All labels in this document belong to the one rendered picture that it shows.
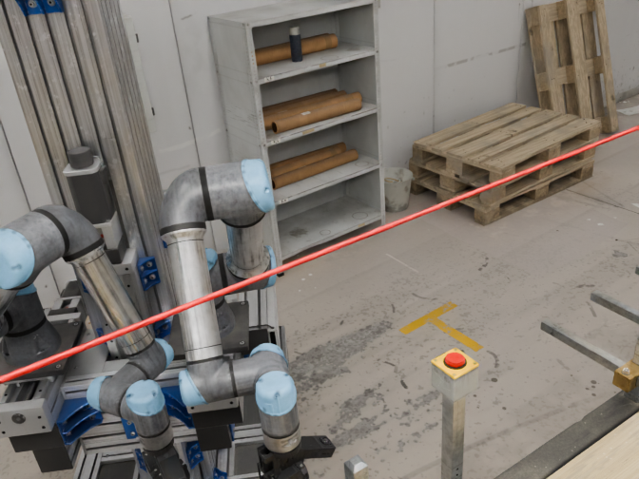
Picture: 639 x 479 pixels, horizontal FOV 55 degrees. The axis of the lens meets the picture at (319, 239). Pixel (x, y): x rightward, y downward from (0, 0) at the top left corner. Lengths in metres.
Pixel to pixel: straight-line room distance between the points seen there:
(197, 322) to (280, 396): 0.23
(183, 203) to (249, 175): 0.15
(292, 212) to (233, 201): 3.09
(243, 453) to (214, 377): 1.32
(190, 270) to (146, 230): 0.55
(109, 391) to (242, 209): 0.51
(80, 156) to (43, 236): 0.34
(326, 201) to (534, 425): 2.30
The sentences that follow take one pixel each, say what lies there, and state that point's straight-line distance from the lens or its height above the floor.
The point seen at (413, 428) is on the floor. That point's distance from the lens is 2.89.
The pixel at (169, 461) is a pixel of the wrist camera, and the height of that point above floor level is 0.99.
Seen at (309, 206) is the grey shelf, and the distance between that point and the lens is 4.45.
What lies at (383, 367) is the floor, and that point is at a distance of 3.19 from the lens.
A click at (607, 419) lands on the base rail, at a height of 0.70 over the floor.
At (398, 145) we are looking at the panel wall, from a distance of 4.86.
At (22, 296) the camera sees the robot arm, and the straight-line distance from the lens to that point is 1.80.
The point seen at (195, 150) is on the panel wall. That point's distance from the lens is 3.89.
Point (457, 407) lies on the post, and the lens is 1.39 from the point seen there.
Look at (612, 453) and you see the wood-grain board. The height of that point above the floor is 0.90.
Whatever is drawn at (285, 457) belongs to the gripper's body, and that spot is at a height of 1.13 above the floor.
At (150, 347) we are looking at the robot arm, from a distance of 1.55.
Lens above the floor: 2.08
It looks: 29 degrees down
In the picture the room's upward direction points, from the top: 5 degrees counter-clockwise
